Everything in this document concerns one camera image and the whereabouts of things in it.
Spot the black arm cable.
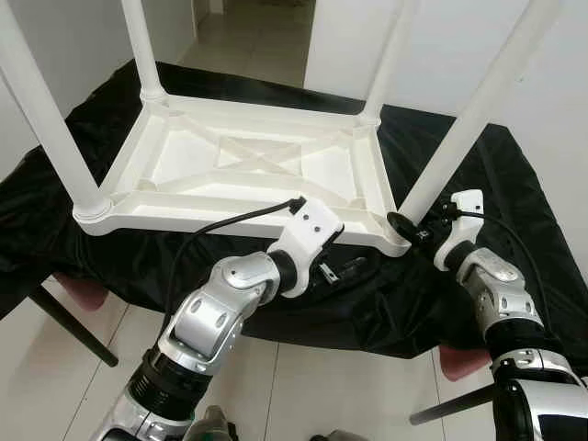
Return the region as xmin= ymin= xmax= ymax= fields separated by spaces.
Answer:
xmin=164 ymin=196 xmax=309 ymax=318
xmin=450 ymin=209 xmax=554 ymax=318

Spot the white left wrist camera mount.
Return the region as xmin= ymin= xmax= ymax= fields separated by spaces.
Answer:
xmin=268 ymin=196 xmax=345 ymax=300

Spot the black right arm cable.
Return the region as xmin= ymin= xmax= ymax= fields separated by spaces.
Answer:
xmin=450 ymin=209 xmax=554 ymax=318

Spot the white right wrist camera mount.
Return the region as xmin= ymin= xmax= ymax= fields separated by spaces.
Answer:
xmin=434 ymin=189 xmax=486 ymax=272

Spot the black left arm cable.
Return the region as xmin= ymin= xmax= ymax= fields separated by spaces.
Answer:
xmin=164 ymin=196 xmax=309 ymax=318

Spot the grey robot foot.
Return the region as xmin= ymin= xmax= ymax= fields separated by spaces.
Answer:
xmin=312 ymin=430 xmax=368 ymax=441
xmin=188 ymin=404 xmax=235 ymax=441

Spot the white plastic children table top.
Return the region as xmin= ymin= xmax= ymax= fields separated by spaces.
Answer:
xmin=73 ymin=89 xmax=412 ymax=258

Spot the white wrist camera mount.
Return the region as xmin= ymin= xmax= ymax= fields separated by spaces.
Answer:
xmin=434 ymin=189 xmax=486 ymax=272
xmin=268 ymin=196 xmax=345 ymax=300

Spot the grey robot left foot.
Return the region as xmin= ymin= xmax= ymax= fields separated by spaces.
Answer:
xmin=188 ymin=404 xmax=235 ymax=441

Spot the grey robot right foot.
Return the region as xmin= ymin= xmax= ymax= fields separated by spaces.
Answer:
xmin=312 ymin=430 xmax=368 ymax=441

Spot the black table cloth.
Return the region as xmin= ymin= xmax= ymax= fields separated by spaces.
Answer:
xmin=0 ymin=60 xmax=588 ymax=368

